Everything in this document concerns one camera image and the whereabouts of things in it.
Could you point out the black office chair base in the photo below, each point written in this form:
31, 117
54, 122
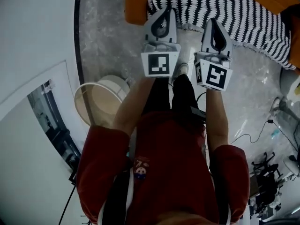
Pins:
267, 165

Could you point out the person's right forearm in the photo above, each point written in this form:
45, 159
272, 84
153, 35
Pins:
216, 118

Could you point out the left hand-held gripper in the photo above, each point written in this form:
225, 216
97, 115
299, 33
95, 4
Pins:
159, 64

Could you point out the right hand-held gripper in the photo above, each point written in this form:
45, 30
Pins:
215, 75

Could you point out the person's left forearm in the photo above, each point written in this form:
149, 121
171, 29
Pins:
131, 107

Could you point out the dark glass window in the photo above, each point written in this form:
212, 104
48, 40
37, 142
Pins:
54, 125

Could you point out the black white striped blanket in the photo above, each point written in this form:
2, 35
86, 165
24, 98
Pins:
211, 6

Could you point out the person's white shoe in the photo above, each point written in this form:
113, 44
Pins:
181, 71

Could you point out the grey rug black border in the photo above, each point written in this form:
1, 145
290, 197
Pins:
105, 43

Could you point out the tall square orange cushion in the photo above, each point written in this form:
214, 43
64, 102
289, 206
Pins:
294, 36

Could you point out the black waist device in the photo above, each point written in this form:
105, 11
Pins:
198, 112

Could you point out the person's red shirt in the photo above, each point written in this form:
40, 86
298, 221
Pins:
164, 172

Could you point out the white round basket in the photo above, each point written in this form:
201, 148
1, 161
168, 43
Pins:
103, 99

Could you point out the person's black trousers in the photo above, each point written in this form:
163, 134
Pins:
182, 95

